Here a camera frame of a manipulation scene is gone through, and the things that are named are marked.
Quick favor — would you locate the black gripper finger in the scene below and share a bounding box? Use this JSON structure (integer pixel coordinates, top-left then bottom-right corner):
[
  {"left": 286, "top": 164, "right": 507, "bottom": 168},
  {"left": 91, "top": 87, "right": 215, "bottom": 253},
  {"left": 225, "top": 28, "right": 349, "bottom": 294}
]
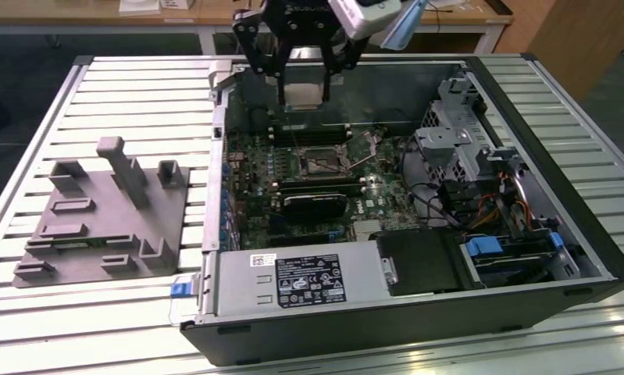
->
[
  {"left": 321, "top": 32, "right": 370, "bottom": 102},
  {"left": 231, "top": 14, "right": 294, "bottom": 105}
]

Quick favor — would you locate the silver CPU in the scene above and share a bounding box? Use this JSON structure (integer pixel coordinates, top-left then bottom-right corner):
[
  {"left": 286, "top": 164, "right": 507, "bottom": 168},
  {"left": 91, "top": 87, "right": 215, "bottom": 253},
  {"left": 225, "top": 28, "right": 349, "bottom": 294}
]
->
[{"left": 282, "top": 80, "right": 329, "bottom": 113}]

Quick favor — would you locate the black RAM slot bank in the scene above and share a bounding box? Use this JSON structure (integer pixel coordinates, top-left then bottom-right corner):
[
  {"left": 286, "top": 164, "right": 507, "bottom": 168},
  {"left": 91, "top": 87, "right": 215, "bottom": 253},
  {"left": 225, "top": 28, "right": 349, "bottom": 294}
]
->
[
  {"left": 278, "top": 177, "right": 361, "bottom": 197},
  {"left": 270, "top": 121, "right": 355, "bottom": 146}
]

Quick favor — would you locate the CPU socket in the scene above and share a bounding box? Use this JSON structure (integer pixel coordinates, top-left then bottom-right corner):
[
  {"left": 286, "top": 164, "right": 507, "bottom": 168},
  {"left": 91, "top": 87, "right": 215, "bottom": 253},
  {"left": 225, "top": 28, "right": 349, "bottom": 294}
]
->
[{"left": 298, "top": 145, "right": 353, "bottom": 177}]

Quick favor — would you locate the metal socket cover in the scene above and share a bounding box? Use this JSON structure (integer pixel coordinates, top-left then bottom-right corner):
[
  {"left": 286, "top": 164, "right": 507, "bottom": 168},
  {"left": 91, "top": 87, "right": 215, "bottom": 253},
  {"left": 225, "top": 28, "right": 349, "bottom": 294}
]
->
[{"left": 361, "top": 130, "right": 390, "bottom": 157}]

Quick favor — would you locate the metal locking lever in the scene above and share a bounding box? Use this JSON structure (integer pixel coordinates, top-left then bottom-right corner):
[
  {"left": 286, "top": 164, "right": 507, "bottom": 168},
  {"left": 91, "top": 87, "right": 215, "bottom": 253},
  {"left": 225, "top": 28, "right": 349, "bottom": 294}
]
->
[{"left": 349, "top": 149, "right": 381, "bottom": 170}]

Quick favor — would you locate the metal drive cage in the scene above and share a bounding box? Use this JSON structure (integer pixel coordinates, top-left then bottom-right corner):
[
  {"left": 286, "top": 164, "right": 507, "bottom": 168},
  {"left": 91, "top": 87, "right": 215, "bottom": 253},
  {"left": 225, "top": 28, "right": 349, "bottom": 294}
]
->
[{"left": 413, "top": 76, "right": 519, "bottom": 181}]

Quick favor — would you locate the wooden desk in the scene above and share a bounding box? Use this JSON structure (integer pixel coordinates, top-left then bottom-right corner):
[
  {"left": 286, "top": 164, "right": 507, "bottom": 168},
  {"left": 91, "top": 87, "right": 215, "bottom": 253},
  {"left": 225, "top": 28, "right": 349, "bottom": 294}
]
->
[{"left": 0, "top": 0, "right": 514, "bottom": 55}]

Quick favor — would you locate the green motherboard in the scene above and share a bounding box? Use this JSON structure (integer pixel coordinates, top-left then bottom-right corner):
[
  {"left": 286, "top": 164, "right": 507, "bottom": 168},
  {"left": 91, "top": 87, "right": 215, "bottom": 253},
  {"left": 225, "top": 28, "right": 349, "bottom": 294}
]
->
[{"left": 222, "top": 128, "right": 422, "bottom": 251}]

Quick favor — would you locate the black graphics card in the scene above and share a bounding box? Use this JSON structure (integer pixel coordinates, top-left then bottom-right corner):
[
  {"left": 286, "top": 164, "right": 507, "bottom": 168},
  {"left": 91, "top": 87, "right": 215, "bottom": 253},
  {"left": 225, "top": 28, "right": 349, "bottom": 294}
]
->
[{"left": 282, "top": 192, "right": 350, "bottom": 227}]

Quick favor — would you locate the silver chipset heatsink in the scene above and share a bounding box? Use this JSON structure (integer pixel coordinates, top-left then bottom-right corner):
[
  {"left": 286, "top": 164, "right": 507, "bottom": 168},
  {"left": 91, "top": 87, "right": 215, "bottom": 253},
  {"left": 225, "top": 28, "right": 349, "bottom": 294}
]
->
[{"left": 351, "top": 221, "right": 386, "bottom": 241}]

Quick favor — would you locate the wooden cabinet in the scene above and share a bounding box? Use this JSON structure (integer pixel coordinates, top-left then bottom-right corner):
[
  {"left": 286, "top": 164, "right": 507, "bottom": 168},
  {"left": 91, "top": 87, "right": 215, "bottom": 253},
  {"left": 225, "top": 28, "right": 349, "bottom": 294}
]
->
[{"left": 494, "top": 0, "right": 624, "bottom": 101}]

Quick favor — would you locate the grey parts rack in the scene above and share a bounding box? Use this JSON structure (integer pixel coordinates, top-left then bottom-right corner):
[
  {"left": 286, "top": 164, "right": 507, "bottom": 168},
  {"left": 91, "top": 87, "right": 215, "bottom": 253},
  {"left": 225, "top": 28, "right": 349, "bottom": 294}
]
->
[{"left": 10, "top": 135, "right": 194, "bottom": 289}]

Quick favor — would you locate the black plastic shroud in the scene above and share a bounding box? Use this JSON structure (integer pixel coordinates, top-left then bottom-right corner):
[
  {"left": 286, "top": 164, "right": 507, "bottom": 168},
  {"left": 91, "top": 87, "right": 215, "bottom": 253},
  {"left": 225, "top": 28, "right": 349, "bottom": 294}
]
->
[{"left": 369, "top": 228, "right": 481, "bottom": 297}]

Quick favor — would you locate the blue disk carrier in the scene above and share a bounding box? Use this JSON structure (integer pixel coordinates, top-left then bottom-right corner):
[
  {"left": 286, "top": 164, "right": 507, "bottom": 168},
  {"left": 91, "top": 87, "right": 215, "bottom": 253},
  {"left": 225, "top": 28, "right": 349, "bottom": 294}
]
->
[{"left": 461, "top": 234, "right": 507, "bottom": 259}]

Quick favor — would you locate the grey power supply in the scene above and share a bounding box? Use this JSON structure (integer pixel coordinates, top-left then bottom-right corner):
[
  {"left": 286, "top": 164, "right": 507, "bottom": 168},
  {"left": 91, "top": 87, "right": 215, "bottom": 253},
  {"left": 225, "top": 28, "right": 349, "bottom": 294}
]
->
[{"left": 202, "top": 240, "right": 398, "bottom": 318}]

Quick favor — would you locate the green RAM stick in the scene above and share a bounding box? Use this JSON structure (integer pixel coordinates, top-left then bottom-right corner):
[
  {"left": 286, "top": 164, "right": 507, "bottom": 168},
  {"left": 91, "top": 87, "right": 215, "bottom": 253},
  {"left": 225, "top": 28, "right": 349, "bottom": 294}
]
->
[{"left": 51, "top": 237, "right": 107, "bottom": 249}]

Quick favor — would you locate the blue case latch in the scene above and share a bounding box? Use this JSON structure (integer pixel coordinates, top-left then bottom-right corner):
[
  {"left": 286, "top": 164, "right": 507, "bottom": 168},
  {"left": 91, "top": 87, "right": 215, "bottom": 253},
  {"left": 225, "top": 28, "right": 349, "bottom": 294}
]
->
[{"left": 170, "top": 274, "right": 197, "bottom": 300}]

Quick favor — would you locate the black PC case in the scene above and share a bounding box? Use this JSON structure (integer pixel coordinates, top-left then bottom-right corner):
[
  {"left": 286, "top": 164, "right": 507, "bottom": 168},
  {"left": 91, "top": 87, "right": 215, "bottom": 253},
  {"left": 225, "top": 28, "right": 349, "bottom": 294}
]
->
[{"left": 179, "top": 54, "right": 624, "bottom": 367}]

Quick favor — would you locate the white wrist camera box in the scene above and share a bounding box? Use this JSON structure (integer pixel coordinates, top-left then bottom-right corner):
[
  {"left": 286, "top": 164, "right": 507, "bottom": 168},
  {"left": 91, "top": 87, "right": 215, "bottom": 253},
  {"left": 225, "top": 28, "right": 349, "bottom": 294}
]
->
[{"left": 327, "top": 0, "right": 403, "bottom": 41}]

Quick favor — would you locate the coloured wire bundle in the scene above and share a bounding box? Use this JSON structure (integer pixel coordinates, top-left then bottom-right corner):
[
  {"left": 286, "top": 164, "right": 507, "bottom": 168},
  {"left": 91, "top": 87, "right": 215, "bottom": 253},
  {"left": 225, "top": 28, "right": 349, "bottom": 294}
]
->
[{"left": 471, "top": 194, "right": 533, "bottom": 232}]

